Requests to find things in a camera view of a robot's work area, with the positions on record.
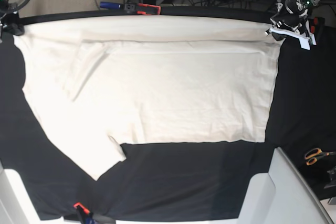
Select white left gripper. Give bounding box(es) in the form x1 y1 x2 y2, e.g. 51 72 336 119
265 19 317 50

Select white T-shirt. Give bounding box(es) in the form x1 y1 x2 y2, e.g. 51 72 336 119
14 16 281 180

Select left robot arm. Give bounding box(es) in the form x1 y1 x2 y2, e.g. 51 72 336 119
265 0 320 50

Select red black right clamp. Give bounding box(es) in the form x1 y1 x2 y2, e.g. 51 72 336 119
310 17 325 44

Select red black clamp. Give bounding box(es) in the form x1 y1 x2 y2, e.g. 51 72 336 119
310 17 325 44
63 202 116 224
100 2 161 15

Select red black top clamp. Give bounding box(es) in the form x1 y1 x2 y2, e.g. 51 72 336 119
100 2 161 15

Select white left side board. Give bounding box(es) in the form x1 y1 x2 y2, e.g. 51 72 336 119
1 167 64 224

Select red black bottom clamp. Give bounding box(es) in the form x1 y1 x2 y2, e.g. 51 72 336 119
63 202 116 224

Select orange handled scissors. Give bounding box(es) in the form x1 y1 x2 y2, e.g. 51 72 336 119
304 148 335 166

